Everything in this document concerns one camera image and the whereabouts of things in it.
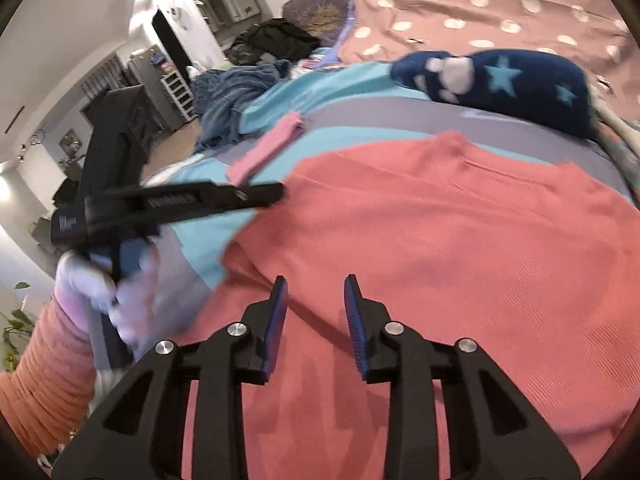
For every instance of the black clothes pile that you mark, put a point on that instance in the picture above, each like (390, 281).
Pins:
(280, 37)

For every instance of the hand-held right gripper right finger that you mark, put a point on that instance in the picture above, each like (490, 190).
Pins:
(352, 320)

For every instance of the teal and grey blanket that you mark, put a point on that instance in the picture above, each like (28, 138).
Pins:
(380, 120)

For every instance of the dark grey cabinet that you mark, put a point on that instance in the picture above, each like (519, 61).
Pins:
(150, 85)

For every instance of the pink polka dot sheet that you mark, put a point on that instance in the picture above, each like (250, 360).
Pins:
(500, 5)

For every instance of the white drawer rack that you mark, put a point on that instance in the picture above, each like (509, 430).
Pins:
(179, 92)

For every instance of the coral knit sweater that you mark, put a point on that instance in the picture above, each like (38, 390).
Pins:
(425, 260)

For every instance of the small pink cloth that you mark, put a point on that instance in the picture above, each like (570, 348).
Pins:
(270, 147)

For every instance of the navy star plush garment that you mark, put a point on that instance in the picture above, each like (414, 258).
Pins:
(530, 85)

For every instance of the purple printed pillow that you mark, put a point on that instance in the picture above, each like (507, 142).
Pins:
(320, 10)

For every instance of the person's left hand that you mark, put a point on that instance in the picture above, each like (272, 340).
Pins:
(135, 300)

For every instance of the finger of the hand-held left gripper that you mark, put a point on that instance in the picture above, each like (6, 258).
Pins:
(210, 197)

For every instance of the green houseplant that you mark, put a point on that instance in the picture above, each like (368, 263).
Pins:
(15, 330)

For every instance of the black wall screen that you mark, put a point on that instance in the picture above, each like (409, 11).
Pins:
(170, 40)

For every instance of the dark slatted panel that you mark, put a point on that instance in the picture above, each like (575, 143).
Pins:
(107, 75)

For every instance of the folded floral garment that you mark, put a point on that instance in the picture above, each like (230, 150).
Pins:
(622, 160)

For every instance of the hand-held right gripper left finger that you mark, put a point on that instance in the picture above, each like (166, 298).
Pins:
(277, 320)

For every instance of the blue clothes pile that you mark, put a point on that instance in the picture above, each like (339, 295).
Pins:
(225, 95)

